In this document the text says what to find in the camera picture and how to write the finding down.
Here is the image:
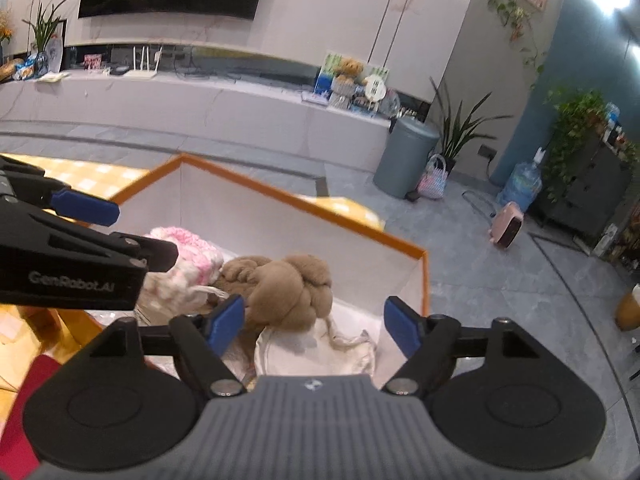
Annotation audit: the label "blue snack bags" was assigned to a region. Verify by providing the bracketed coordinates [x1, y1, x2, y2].
[12, 55, 48, 81]

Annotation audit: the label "red gift box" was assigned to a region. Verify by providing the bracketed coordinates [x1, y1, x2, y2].
[0, 355, 63, 480]

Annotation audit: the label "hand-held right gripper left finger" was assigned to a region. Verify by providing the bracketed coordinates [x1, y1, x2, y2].
[75, 294, 247, 401]

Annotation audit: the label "white soft cloth mitt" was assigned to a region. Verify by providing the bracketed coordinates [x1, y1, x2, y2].
[252, 317, 377, 378]

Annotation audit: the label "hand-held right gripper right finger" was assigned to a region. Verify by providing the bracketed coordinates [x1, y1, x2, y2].
[382, 296, 551, 400]

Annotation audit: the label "pink space heater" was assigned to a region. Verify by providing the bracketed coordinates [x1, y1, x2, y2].
[489, 201, 525, 248]

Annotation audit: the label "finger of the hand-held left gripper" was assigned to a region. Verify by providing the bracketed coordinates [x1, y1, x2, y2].
[0, 155, 121, 228]
[110, 232, 180, 274]

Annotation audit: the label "leafy plant in woven basket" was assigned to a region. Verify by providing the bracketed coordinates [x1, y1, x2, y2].
[417, 77, 513, 201]

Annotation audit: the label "green plant in glass vase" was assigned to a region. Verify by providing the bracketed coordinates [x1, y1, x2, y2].
[22, 0, 76, 73]

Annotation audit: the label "blue water bottle with pump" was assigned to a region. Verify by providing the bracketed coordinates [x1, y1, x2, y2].
[500, 147, 543, 213]

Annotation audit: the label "marble television console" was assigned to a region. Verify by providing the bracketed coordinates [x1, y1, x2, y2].
[0, 57, 393, 161]

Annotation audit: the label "orange cardboard box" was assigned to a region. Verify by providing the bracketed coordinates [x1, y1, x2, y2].
[50, 154, 430, 386]

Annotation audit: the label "white round hand fan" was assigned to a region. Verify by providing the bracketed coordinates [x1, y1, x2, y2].
[362, 74, 388, 103]

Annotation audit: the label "yellow flowers in dark vase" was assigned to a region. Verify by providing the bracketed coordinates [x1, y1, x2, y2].
[0, 7, 13, 61]

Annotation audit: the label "bushy green vine plant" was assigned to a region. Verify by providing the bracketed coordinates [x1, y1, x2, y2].
[542, 89, 608, 201]

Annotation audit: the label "black floor cable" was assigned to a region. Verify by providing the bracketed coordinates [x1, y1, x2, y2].
[461, 189, 501, 226]

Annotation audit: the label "brown round object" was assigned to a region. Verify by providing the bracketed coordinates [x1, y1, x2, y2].
[614, 284, 640, 332]

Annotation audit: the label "grey trash bin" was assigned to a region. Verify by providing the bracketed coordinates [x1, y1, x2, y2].
[373, 116, 441, 200]

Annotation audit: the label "white router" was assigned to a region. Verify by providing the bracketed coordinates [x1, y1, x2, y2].
[122, 46, 163, 79]

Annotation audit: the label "green printed card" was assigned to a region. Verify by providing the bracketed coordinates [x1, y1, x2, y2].
[322, 51, 391, 81]

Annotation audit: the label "hanging vine plant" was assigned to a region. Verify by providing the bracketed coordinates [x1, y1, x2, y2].
[487, 0, 548, 86]

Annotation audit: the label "bread loaf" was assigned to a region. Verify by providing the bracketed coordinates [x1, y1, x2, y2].
[0, 58, 25, 83]

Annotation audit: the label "teddy bear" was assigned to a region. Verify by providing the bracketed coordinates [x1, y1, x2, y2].
[332, 57, 365, 97]

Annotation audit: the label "pink white fluffy knit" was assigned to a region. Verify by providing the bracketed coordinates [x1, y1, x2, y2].
[135, 226, 226, 326]

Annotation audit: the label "brown fluffy plush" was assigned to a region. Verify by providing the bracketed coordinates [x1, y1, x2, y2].
[215, 254, 335, 361]

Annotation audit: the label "dark cabinet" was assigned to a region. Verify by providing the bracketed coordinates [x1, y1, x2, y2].
[537, 135, 636, 246]

